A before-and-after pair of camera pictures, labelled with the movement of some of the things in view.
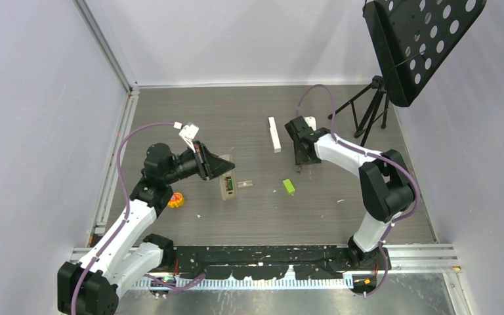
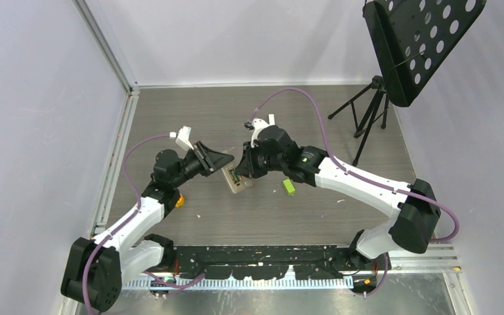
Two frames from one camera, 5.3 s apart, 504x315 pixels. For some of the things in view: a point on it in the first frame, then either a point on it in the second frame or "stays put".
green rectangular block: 289,186 stays put
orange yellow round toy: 176,200 stays put
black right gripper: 301,160 to 247,168
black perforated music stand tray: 413,38 stays put
